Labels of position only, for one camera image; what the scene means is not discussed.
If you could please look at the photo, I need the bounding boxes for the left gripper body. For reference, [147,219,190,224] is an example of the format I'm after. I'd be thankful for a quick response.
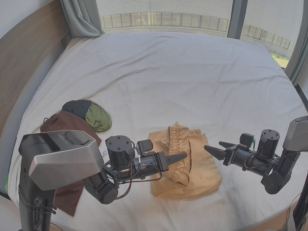
[133,151,169,178]

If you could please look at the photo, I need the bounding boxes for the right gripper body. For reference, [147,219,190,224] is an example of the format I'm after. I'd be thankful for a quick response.
[223,146,256,169]

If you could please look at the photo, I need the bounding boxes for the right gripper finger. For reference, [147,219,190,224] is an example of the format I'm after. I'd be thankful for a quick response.
[218,141,239,150]
[204,145,227,162]

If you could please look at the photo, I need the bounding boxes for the tan shorts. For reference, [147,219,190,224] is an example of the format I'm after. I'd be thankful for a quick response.
[148,121,222,198]

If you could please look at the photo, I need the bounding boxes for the bed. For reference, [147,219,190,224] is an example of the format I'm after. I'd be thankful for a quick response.
[0,0,308,231]

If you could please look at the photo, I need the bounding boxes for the green garment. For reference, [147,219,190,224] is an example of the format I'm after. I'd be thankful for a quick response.
[85,102,113,133]

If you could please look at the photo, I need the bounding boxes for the brown shorts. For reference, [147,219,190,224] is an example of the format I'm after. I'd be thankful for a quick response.
[40,111,102,217]

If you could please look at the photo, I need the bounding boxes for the black garment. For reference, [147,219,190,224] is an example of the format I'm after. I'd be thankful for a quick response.
[62,100,93,120]

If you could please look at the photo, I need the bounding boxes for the grey-green curtain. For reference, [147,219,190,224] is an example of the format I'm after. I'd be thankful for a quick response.
[57,0,105,37]
[285,0,308,87]

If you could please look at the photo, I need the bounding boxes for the window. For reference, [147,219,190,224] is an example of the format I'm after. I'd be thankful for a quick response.
[93,0,305,60]

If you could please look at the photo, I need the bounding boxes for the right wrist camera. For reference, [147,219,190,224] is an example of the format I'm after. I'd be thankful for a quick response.
[240,133,255,151]

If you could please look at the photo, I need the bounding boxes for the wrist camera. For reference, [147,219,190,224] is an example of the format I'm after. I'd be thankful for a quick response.
[240,133,255,151]
[137,140,154,158]

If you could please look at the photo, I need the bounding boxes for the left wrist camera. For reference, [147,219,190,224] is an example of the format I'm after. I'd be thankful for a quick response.
[137,140,154,158]

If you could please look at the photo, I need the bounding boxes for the black cable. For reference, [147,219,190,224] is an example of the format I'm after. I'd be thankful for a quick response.
[286,192,302,226]

